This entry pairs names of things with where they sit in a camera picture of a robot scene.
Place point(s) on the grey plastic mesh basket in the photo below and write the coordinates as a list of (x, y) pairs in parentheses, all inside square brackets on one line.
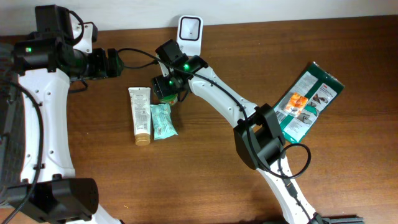
[(12, 126)]

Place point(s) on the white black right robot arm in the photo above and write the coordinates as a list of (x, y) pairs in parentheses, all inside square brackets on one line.
[(258, 137)]

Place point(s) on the orange tissue packet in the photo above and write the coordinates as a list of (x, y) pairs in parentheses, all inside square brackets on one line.
[(295, 104)]

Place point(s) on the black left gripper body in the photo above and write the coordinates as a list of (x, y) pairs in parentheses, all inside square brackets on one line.
[(96, 65)]

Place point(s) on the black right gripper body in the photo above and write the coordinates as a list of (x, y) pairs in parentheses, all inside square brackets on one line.
[(162, 84)]

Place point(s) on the white cream tube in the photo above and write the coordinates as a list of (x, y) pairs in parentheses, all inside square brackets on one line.
[(140, 106)]

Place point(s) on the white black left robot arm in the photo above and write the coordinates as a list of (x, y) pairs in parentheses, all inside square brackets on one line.
[(46, 65)]

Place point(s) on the teal tissue packet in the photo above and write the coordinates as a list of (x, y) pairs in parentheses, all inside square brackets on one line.
[(162, 122)]

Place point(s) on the green lid seasoning jar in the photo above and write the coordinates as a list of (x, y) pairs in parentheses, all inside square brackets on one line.
[(171, 99)]

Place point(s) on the white barcode scanner box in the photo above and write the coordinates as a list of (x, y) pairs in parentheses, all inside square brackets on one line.
[(189, 34)]

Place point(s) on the green wipes package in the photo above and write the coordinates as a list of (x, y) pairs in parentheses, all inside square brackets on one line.
[(321, 88)]

